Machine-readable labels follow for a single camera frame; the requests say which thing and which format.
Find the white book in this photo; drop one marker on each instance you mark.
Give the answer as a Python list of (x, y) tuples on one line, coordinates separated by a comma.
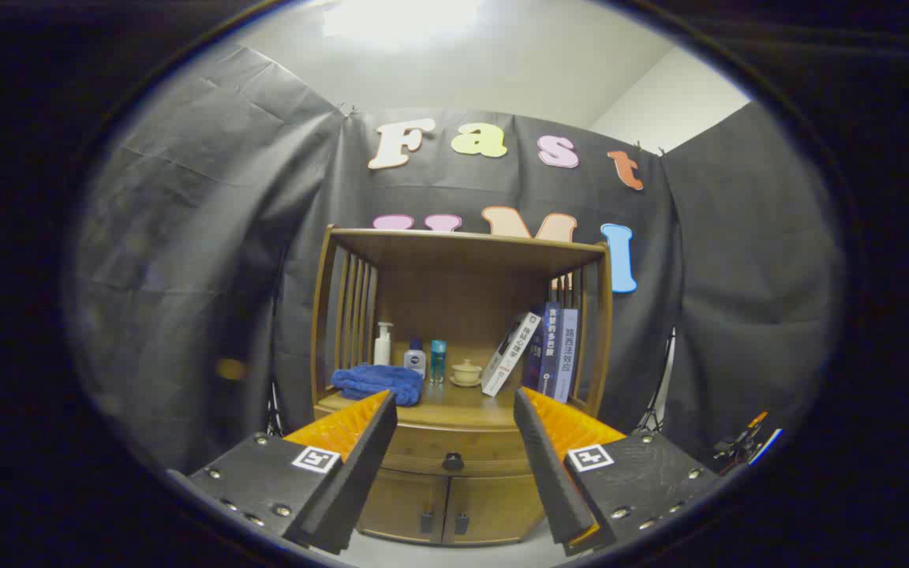
[(508, 355)]

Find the white pump bottle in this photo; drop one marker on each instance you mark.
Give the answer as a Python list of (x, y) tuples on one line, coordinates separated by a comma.
[(382, 347)]

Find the backdrop stand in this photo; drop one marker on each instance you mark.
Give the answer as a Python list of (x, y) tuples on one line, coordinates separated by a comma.
[(657, 394)]

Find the white bottle with blue cap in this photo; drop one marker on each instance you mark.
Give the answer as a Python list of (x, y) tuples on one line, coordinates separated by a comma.
[(414, 363)]

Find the clear blue bottle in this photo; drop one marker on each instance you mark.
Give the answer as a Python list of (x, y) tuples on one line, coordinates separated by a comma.
[(438, 363)]

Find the wooden cabinet door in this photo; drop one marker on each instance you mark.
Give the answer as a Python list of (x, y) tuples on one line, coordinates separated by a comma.
[(494, 509), (399, 505)]

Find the dark blue book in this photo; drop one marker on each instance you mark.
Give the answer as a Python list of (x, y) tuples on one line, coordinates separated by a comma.
[(545, 347)]

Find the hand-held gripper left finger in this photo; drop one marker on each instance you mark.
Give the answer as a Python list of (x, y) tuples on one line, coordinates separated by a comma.
[(360, 465)]

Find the wooden countertop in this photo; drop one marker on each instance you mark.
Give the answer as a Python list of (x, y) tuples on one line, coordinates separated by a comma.
[(458, 404)]

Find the cream lidded teacup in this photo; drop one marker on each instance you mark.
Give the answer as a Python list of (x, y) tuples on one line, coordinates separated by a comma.
[(466, 372)]

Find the wooden cabinet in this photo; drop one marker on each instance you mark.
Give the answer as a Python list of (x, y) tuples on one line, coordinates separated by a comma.
[(454, 292)]

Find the pale lilac book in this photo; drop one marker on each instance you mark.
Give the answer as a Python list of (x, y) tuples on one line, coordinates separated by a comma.
[(566, 355)]

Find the black and orange device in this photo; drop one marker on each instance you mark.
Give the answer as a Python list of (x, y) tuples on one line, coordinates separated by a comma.
[(742, 446)]

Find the blue folded towel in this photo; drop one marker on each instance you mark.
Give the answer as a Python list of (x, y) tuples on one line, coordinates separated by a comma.
[(375, 383)]

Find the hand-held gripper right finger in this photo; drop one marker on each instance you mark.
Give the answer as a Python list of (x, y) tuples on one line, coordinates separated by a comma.
[(553, 473)]

